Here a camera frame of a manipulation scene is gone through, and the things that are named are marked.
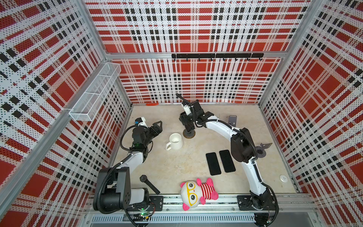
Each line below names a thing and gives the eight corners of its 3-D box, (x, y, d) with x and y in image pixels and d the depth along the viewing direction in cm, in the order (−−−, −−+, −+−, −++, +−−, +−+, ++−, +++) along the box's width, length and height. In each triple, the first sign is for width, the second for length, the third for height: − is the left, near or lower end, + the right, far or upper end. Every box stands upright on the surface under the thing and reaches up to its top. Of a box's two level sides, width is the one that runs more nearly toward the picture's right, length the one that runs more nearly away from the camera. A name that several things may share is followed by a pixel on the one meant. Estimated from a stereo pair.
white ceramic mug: (167, 150, 95) (165, 144, 89) (168, 139, 101) (167, 133, 95) (182, 150, 95) (181, 144, 89) (182, 139, 101) (182, 133, 95)
